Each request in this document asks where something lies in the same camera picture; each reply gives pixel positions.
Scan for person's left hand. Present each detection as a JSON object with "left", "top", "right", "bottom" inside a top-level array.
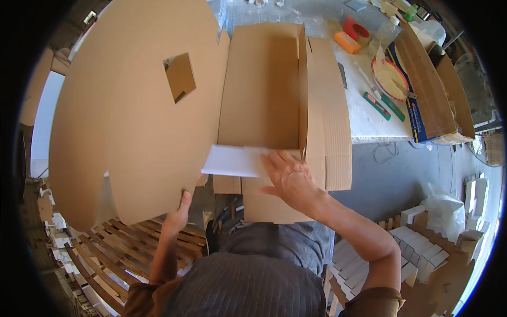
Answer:
[{"left": 162, "top": 190, "right": 193, "bottom": 239}]

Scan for person's right hand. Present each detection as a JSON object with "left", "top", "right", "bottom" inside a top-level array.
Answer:
[{"left": 258, "top": 150, "right": 329, "bottom": 213}]

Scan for white foam sheet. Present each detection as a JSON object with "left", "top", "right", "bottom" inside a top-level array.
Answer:
[{"left": 200, "top": 144, "right": 275, "bottom": 178}]

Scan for large cardboard sheet with cutout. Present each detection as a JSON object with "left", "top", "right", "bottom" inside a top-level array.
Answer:
[{"left": 48, "top": 0, "right": 231, "bottom": 233}]

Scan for wooden slatted rack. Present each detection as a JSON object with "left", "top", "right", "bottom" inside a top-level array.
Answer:
[{"left": 64, "top": 216, "right": 207, "bottom": 314}]

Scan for person's legs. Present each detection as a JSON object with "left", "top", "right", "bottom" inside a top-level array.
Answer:
[{"left": 205, "top": 219, "right": 336, "bottom": 278}]

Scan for open brown cardboard box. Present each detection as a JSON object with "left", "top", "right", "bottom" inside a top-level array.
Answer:
[{"left": 212, "top": 22, "right": 353, "bottom": 225}]

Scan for person's body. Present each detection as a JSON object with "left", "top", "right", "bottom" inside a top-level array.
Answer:
[{"left": 122, "top": 248, "right": 407, "bottom": 317}]

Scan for green utility knife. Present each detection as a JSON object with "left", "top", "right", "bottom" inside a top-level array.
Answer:
[{"left": 362, "top": 91, "right": 392, "bottom": 121}]

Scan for pile of white foam scraps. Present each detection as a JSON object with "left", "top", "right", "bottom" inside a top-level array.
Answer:
[{"left": 36, "top": 180, "right": 119, "bottom": 317}]

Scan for green ruler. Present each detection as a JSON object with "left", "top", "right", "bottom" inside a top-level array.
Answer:
[{"left": 380, "top": 94, "right": 406, "bottom": 123}]

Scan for stack of white foam blocks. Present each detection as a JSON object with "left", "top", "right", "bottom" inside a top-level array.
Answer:
[{"left": 330, "top": 204, "right": 450, "bottom": 304}]

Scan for red rimmed round glue plate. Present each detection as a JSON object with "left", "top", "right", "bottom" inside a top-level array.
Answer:
[{"left": 371, "top": 57, "right": 411, "bottom": 102}]

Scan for orange block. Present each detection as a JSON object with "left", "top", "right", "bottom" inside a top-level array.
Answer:
[{"left": 333, "top": 31, "right": 362, "bottom": 55}]

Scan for white plastic bag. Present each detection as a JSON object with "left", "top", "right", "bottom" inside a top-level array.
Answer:
[{"left": 419, "top": 182, "right": 467, "bottom": 243}]

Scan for blue printed cardboard carton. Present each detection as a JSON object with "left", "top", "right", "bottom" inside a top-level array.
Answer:
[{"left": 387, "top": 23, "right": 476, "bottom": 145}]

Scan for clear plastic bottle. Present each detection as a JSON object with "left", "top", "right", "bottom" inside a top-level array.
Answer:
[{"left": 368, "top": 16, "right": 401, "bottom": 57}]

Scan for heap of brown cardboard pieces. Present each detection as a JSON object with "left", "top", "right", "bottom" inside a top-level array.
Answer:
[{"left": 400, "top": 229, "right": 485, "bottom": 317}]

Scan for upright white foam boards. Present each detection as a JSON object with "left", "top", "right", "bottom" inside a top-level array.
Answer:
[{"left": 463, "top": 176, "right": 491, "bottom": 231}]

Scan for brown cardboard panel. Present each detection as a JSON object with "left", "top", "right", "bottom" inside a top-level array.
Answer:
[{"left": 19, "top": 47, "right": 71, "bottom": 128}]

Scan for clear plastic bag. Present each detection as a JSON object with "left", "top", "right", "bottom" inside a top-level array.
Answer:
[{"left": 412, "top": 19, "right": 447, "bottom": 47}]

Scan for white handled brush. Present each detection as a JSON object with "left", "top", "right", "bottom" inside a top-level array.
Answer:
[{"left": 353, "top": 61, "right": 382, "bottom": 100}]

